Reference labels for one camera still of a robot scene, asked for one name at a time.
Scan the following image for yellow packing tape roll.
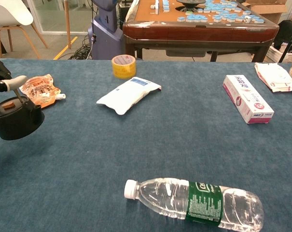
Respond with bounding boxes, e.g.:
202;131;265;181
111;55;137;79

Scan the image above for black tripod stand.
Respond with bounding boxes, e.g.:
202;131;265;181
278;24;292;63

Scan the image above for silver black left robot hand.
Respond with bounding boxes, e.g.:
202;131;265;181
0;49;28;92

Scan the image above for clear water bottle green label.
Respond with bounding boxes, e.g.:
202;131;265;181
124;177;265;232

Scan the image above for brown mahjong table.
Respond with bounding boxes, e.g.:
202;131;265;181
123;0;280;63

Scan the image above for black disc on mahjong table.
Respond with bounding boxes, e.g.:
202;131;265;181
176;0;206;12

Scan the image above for white plastic pack blue label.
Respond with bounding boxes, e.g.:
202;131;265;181
96;76;162;116

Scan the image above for white plastic basket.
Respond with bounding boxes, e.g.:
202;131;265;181
266;43;292;63

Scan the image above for white chair wooden legs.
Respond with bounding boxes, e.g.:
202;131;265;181
0;0;49;60

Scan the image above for cardboard box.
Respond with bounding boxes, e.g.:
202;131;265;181
242;0;292;25

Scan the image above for white pink toothpaste box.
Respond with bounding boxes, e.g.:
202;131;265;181
222;74;275;125

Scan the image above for black floor cable bundle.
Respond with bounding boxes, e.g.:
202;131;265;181
70;36;93;60

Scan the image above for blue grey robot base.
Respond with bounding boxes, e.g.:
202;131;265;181
88;0;124;60

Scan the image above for wooden pole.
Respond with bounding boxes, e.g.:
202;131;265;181
64;0;72;50

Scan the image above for black kettle with orange knob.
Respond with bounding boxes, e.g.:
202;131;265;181
0;96;45;141

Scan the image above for white red wipes packet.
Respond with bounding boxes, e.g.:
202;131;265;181
254;62;292;93

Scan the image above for orange spout drink pouch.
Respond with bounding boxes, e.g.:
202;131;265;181
19;73;66;109

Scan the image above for blue felt table cloth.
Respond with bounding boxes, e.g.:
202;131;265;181
0;58;292;232

